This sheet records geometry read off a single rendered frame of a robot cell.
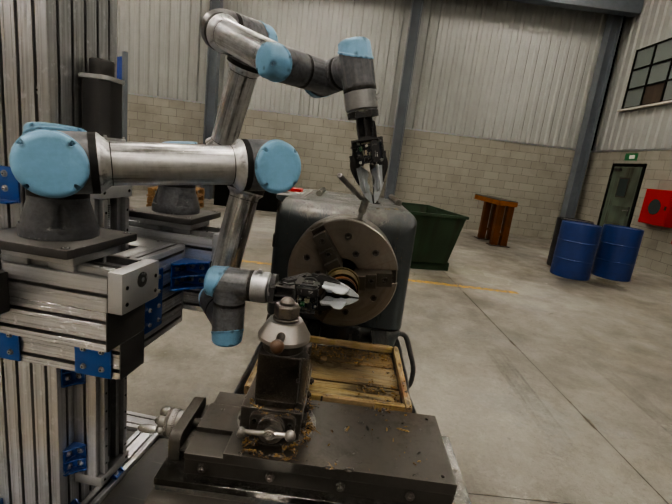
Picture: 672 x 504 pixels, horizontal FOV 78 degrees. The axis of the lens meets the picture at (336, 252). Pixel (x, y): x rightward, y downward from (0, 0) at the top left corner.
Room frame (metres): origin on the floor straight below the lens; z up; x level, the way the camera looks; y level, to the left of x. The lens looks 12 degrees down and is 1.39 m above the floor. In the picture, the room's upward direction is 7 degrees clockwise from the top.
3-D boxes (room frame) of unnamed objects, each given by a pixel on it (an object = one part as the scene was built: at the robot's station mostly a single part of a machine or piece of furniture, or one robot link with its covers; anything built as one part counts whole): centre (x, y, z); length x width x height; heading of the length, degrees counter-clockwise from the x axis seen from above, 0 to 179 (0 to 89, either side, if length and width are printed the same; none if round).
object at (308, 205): (1.58, -0.02, 1.06); 0.59 x 0.48 x 0.39; 179
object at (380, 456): (0.58, 0.00, 0.95); 0.43 x 0.17 x 0.05; 89
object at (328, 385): (0.93, -0.02, 0.89); 0.36 x 0.30 x 0.04; 89
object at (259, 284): (0.94, 0.16, 1.08); 0.08 x 0.05 x 0.08; 179
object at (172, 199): (1.37, 0.55, 1.21); 0.15 x 0.15 x 0.10
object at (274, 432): (0.61, 0.06, 0.99); 0.20 x 0.10 x 0.05; 179
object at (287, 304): (0.58, 0.06, 1.17); 0.04 x 0.04 x 0.03
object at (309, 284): (0.94, 0.08, 1.08); 0.12 x 0.09 x 0.08; 89
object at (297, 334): (0.58, 0.06, 1.13); 0.08 x 0.08 x 0.03
